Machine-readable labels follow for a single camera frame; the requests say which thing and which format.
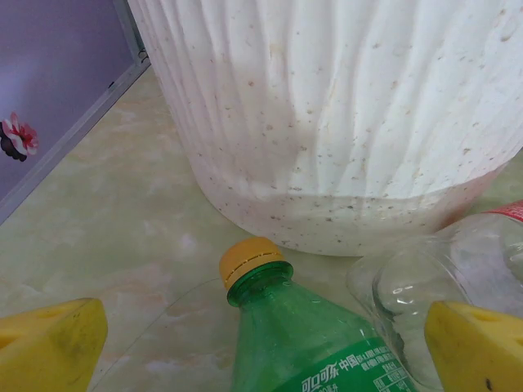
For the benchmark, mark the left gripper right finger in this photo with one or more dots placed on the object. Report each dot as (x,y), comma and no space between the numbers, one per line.
(482,355)

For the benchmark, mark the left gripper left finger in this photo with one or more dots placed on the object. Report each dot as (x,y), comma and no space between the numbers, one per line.
(45,351)

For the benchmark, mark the clear bottle red label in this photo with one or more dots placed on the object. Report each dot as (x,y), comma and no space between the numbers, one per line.
(470,261)

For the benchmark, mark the green bottle yellow cap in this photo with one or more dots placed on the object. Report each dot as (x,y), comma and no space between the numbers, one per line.
(294,326)

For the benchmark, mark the white speckled ribbed bin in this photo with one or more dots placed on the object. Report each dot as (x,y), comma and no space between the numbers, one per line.
(327,122)

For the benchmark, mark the aluminium frame side rail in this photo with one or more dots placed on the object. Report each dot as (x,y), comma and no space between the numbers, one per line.
(61,151)

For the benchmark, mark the aluminium frame post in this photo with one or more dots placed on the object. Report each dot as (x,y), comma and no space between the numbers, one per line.
(128,28)

